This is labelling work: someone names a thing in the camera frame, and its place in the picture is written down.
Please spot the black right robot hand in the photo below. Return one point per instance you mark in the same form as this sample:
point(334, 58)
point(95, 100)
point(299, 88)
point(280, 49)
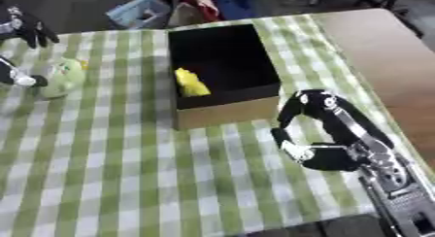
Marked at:
point(334, 118)

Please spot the yellow toy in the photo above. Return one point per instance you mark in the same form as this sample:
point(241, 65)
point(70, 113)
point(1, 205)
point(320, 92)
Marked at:
point(191, 83)

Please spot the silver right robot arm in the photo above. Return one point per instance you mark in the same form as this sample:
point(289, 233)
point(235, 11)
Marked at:
point(399, 189)

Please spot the tan cardboard box black inside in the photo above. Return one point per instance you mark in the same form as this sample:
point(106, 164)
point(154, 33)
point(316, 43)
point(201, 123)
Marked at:
point(223, 75)

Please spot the black chair base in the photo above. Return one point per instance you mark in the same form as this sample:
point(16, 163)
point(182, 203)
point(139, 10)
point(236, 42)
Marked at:
point(380, 0)

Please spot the dark blue bag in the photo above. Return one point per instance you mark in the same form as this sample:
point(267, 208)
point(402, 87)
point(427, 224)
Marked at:
point(233, 2)

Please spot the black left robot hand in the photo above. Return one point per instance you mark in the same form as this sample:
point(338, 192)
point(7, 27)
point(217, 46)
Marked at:
point(22, 24)

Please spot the red and white cloth bag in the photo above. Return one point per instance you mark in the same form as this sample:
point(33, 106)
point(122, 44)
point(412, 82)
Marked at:
point(195, 6)

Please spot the green soft toy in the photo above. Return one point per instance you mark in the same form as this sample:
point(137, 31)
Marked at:
point(64, 79)

